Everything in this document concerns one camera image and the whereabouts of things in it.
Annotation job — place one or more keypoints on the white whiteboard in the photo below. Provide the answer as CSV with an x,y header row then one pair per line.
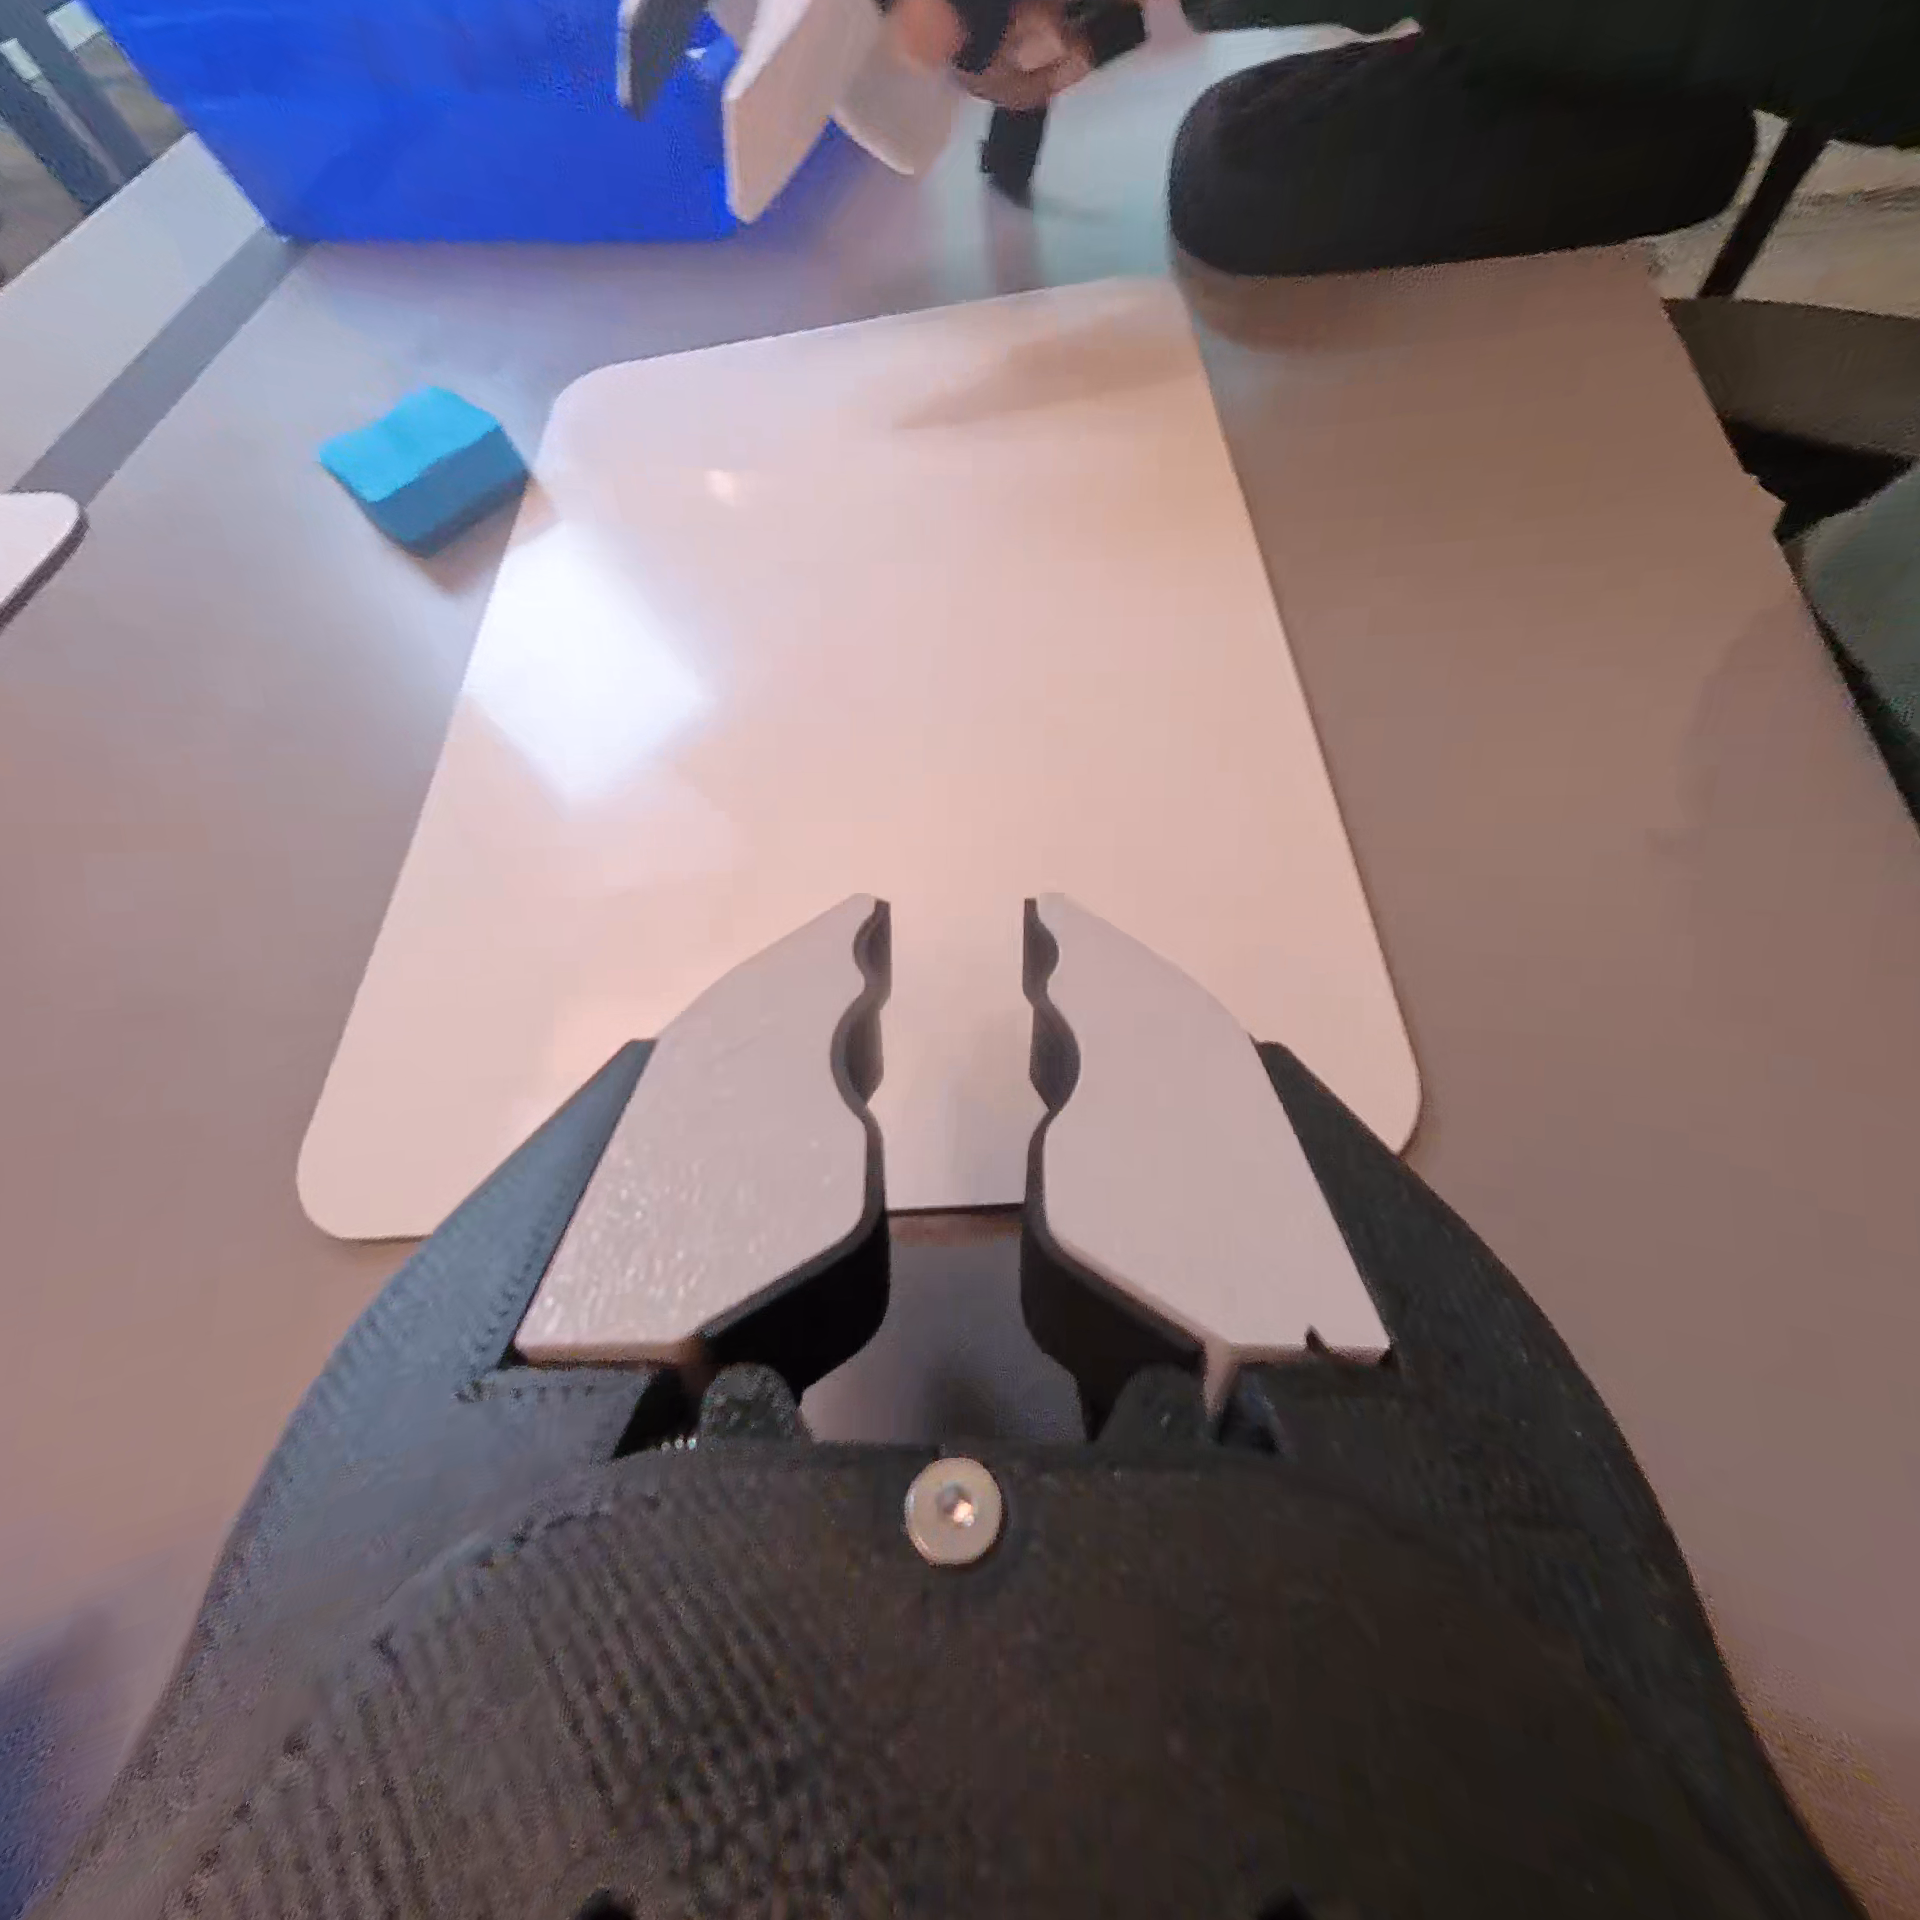
x,y
902,691

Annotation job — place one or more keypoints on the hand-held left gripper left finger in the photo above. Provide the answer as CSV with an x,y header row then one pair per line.
x,y
706,1188

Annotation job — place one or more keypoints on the person's right hand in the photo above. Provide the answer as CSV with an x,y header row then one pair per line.
x,y
1020,55

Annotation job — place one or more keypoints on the green sweatshirt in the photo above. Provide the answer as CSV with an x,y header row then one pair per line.
x,y
1874,645

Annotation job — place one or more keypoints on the blue whiteboard eraser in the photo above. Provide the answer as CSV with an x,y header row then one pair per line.
x,y
423,467

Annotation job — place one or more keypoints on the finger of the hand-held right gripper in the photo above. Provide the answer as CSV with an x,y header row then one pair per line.
x,y
902,107
788,107

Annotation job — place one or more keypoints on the blue plastic bin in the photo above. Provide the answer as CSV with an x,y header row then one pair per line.
x,y
450,123

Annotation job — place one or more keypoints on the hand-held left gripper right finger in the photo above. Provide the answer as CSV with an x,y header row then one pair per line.
x,y
1216,1188

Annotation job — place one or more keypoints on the black office chair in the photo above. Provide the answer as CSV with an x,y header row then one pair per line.
x,y
1815,375

